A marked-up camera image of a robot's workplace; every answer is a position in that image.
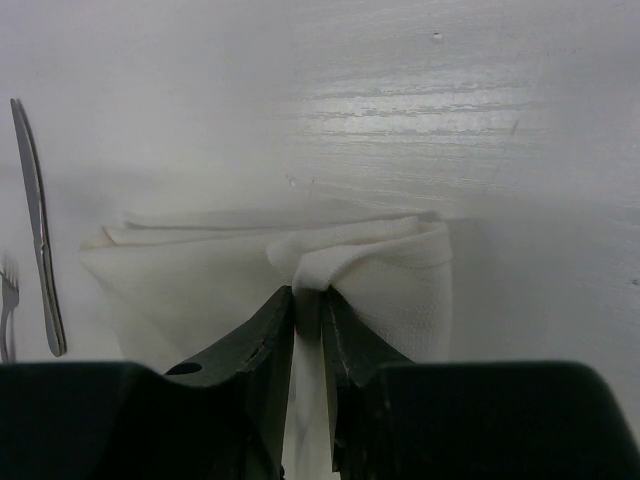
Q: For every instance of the silver fork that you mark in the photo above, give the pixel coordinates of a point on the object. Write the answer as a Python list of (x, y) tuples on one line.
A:
[(10, 296)]

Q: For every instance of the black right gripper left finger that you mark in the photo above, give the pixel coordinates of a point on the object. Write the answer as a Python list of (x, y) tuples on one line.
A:
[(236, 423)]

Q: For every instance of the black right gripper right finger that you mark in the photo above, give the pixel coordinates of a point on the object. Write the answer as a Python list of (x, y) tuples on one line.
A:
[(359, 412)]

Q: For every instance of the white cloth napkin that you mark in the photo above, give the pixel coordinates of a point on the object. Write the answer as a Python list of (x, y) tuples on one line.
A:
[(178, 283)]

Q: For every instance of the silver table knife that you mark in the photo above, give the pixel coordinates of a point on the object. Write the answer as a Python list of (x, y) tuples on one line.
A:
[(34, 190)]

